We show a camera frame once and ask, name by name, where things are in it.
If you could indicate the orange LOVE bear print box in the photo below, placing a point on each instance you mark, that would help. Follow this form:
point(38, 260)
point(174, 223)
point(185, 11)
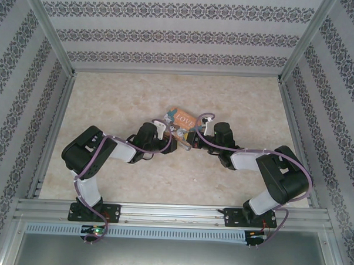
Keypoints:
point(182, 121)

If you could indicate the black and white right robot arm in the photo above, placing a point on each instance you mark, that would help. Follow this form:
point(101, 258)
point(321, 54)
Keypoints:
point(283, 178)

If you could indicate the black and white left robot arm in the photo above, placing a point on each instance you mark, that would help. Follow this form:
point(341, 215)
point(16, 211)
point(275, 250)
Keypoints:
point(82, 152)

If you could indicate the left controller board green light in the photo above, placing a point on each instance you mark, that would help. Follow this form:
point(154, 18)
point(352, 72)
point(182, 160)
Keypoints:
point(94, 230)

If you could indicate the grey metal panel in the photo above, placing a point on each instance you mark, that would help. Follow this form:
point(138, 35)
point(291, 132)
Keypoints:
point(171, 257)

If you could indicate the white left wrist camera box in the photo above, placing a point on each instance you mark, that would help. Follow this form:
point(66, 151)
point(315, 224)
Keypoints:
point(160, 127)

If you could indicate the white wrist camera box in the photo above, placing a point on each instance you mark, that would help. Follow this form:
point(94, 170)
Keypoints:
point(208, 125)
point(160, 127)

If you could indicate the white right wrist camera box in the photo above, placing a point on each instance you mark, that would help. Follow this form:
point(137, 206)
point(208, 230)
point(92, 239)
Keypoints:
point(208, 125)

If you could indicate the aluminium mounting rail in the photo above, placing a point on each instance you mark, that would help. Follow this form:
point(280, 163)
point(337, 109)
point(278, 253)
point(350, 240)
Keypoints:
point(170, 214)

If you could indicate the aluminium frame side rail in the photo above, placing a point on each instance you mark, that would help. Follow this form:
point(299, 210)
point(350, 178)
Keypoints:
point(52, 136)
point(298, 143)

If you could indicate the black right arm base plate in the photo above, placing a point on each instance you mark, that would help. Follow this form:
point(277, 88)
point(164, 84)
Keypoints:
point(232, 217)

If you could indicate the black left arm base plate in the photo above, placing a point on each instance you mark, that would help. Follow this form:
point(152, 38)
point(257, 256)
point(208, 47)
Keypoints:
point(113, 213)

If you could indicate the aluminium frame post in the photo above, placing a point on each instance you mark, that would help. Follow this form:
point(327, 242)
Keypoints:
point(307, 41)
point(49, 30)

